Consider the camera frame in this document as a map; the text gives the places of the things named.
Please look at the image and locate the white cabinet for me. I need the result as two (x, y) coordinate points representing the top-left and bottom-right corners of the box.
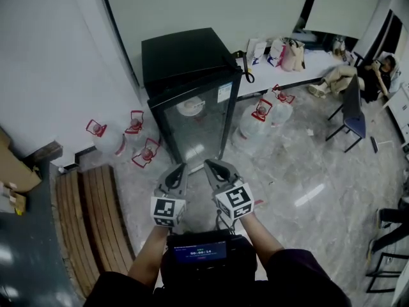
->
(386, 84), (409, 137)

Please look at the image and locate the wooden slatted bench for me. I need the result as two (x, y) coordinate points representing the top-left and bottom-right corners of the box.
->
(56, 164), (137, 299)

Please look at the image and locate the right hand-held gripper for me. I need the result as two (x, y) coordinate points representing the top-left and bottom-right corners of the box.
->
(203, 158), (256, 221)

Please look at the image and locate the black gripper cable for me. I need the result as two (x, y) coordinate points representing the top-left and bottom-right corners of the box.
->
(215, 209), (237, 236)

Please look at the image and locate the black mini fridge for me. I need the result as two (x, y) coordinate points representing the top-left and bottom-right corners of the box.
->
(141, 27), (243, 174)

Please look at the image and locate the black metal frame stand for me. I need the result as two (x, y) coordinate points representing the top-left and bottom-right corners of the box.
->
(366, 251), (409, 294)

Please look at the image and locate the blue seat black chair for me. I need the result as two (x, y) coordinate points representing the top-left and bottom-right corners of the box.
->
(325, 74), (367, 153)

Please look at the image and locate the black floor brush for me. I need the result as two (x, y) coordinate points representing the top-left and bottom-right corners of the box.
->
(370, 136), (392, 154)

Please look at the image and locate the white paper bag pink side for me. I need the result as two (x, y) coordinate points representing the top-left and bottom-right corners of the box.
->
(266, 38), (287, 68)

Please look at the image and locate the black chest-mounted display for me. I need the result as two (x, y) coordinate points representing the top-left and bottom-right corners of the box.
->
(166, 232), (237, 265)

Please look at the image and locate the large cardboard box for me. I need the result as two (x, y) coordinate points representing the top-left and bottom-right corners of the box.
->
(0, 126), (42, 194)

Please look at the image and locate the small beige bag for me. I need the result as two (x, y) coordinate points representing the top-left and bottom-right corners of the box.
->
(332, 36), (348, 62)

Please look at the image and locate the white round plate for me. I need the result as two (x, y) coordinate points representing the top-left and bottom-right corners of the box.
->
(176, 96), (205, 117)

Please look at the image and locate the person's left forearm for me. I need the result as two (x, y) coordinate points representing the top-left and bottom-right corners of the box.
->
(127, 225), (169, 279)

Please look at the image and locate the dark brown wooden block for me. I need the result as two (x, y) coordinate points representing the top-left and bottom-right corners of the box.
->
(24, 141), (63, 164)

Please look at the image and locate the small cardboard box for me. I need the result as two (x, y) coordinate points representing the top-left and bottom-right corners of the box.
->
(0, 180), (28, 217)

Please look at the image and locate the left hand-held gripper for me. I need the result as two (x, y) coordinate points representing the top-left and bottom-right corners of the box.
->
(150, 163), (189, 228)

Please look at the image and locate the black strap handbag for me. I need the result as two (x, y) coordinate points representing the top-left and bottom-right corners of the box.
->
(231, 49), (256, 84)

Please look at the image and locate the person's dark clothing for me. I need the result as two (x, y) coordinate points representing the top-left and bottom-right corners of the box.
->
(84, 232), (351, 307)

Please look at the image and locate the person's right forearm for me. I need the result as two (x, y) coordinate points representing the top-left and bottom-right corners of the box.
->
(238, 212), (285, 262)

